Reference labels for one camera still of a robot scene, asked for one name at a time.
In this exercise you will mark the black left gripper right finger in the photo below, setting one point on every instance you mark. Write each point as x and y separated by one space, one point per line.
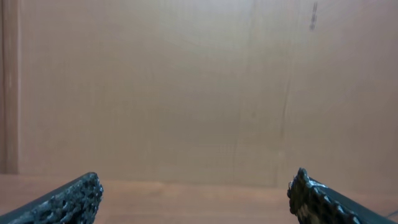
313 202

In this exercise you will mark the brown cardboard box wall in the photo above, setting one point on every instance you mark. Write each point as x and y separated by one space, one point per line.
205 92

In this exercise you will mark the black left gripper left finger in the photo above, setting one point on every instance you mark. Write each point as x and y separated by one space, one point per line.
76 202

